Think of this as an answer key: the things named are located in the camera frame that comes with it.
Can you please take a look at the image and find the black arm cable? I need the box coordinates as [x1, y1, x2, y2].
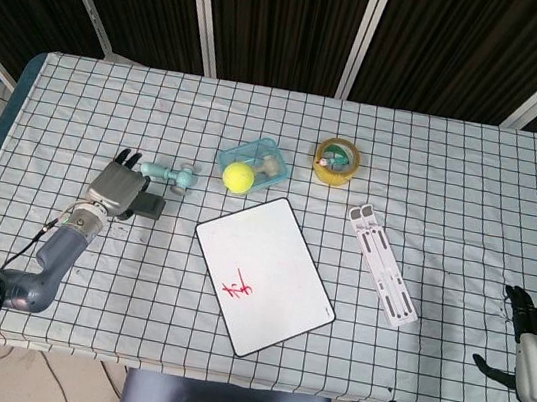
[0, 205, 73, 402]

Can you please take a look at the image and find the clear container with blue rim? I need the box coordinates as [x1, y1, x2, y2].
[213, 129, 295, 199]

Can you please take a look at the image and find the white drawing board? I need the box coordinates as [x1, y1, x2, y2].
[177, 184, 353, 372]

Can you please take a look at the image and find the yellow packing tape roll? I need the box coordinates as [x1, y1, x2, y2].
[310, 134, 364, 191]

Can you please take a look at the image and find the white folding laptop stand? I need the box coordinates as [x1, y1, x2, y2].
[332, 201, 434, 330]

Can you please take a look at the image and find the white black-grid tablecloth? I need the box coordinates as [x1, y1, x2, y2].
[0, 43, 537, 402]

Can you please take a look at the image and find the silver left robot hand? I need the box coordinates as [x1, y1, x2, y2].
[81, 141, 156, 225]

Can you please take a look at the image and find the black board eraser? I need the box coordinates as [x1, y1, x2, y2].
[132, 189, 168, 222]

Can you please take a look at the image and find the teal toy massage hammer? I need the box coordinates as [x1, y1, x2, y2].
[136, 156, 203, 199]

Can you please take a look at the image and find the grey-white object inside container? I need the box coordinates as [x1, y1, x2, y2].
[250, 153, 284, 181]

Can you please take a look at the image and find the yellow tennis ball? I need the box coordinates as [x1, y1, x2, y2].
[219, 159, 259, 197]

